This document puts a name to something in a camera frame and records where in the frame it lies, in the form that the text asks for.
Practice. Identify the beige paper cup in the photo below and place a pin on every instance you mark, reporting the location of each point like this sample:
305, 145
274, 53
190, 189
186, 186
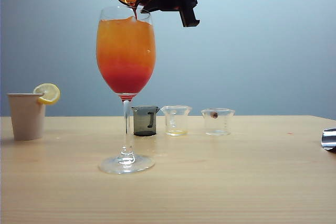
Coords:
26, 119

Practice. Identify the yellow lemon slice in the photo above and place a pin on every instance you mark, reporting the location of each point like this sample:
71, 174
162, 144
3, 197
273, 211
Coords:
50, 94

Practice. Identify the smoky grey measuring cup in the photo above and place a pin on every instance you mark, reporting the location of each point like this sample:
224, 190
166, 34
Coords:
143, 124

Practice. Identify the clear cup with yellow residue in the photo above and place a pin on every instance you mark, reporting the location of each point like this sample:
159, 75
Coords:
176, 119

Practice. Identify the clear cup with red spot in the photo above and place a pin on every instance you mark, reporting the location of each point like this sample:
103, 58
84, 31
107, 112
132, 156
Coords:
218, 123

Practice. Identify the shiny metal object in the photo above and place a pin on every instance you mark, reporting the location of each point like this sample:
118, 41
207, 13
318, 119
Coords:
329, 138

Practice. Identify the stemmed wine glass with drink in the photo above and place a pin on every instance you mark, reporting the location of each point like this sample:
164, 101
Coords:
126, 61

